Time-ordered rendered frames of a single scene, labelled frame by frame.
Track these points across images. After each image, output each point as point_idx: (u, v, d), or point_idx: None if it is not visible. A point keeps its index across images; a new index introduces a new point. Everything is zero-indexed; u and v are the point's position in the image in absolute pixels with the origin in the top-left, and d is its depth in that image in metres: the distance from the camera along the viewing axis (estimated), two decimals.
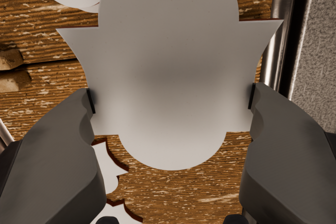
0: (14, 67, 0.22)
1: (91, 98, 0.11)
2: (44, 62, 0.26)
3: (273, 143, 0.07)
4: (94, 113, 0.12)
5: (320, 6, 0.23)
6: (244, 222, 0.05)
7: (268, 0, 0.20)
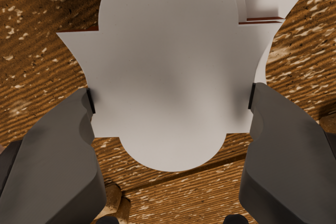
0: (118, 205, 0.22)
1: (91, 98, 0.11)
2: None
3: (273, 143, 0.07)
4: (94, 113, 0.12)
5: None
6: (244, 222, 0.05)
7: None
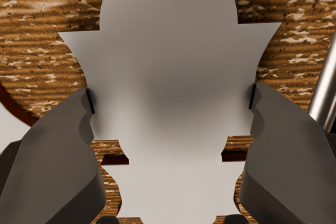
0: None
1: (91, 98, 0.11)
2: None
3: (274, 143, 0.07)
4: (93, 113, 0.12)
5: None
6: (244, 222, 0.05)
7: None
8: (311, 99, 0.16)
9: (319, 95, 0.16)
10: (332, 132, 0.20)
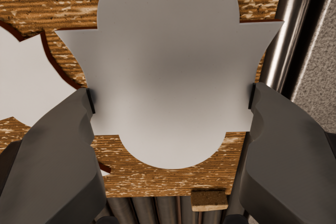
0: None
1: (91, 98, 0.11)
2: None
3: (273, 143, 0.07)
4: (94, 113, 0.12)
5: None
6: (244, 222, 0.05)
7: None
8: (266, 69, 0.23)
9: (271, 66, 0.23)
10: (285, 94, 0.27)
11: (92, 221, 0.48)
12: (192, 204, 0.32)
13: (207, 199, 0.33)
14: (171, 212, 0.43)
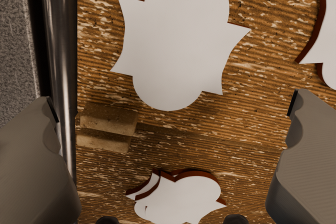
0: None
1: (53, 107, 0.11)
2: None
3: (310, 154, 0.07)
4: (57, 122, 0.11)
5: None
6: (244, 222, 0.05)
7: None
8: None
9: None
10: None
11: None
12: None
13: None
14: None
